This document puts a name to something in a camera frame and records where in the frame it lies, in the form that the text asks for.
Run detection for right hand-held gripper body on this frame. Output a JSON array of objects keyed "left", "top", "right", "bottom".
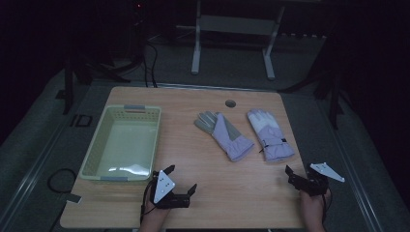
[{"left": 287, "top": 161, "right": 346, "bottom": 198}]

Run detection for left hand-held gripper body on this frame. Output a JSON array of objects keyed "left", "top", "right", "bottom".
[{"left": 151, "top": 169, "right": 191, "bottom": 210}]

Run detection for lavender and white glove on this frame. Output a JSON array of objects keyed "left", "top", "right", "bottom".
[{"left": 247, "top": 108, "right": 296, "bottom": 162}]

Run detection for pale green plastic basket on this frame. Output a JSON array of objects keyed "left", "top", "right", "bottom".
[{"left": 78, "top": 104, "right": 162, "bottom": 184}]

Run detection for lavender glove with grey palm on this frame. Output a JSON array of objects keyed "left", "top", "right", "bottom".
[{"left": 193, "top": 110, "right": 255, "bottom": 162}]

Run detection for person's right hand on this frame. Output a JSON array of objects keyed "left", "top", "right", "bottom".
[{"left": 300, "top": 189, "right": 332, "bottom": 218}]

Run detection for person's left hand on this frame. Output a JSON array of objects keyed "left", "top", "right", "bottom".
[{"left": 142, "top": 199, "right": 170, "bottom": 223}]

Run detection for black metal stand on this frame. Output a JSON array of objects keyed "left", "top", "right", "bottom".
[{"left": 279, "top": 42, "right": 344, "bottom": 131}]

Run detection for black tripod stand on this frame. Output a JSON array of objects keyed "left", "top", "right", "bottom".
[{"left": 55, "top": 54, "right": 132, "bottom": 116}]

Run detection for white metal stand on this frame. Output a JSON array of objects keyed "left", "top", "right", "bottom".
[{"left": 176, "top": 0, "right": 286, "bottom": 81}]

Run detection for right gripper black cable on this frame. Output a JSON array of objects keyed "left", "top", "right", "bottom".
[{"left": 320, "top": 192, "right": 334, "bottom": 224}]

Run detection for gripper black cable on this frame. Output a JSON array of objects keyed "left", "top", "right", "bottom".
[
  {"left": 320, "top": 192, "right": 334, "bottom": 224},
  {"left": 139, "top": 178, "right": 159, "bottom": 225}
]

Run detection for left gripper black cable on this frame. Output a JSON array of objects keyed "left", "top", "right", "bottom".
[{"left": 139, "top": 178, "right": 159, "bottom": 225}]

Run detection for black floor cables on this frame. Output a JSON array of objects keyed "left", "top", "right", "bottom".
[{"left": 140, "top": 41, "right": 160, "bottom": 89}]

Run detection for black rectangular floor frame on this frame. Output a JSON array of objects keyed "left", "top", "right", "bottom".
[{"left": 70, "top": 113, "right": 94, "bottom": 128}]

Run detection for looped black floor cable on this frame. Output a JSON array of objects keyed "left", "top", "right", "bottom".
[{"left": 46, "top": 167, "right": 78, "bottom": 194}]

